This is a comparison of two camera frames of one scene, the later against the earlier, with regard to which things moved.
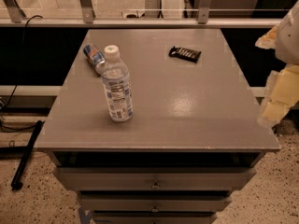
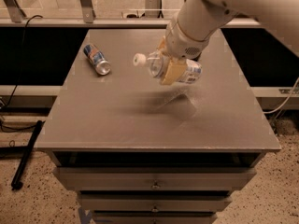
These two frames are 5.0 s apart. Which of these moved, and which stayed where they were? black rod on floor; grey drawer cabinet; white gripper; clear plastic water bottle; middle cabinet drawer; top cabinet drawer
Moved: white gripper; clear plastic water bottle
Stayed: black rod on floor; grey drawer cabinet; top cabinet drawer; middle cabinet drawer
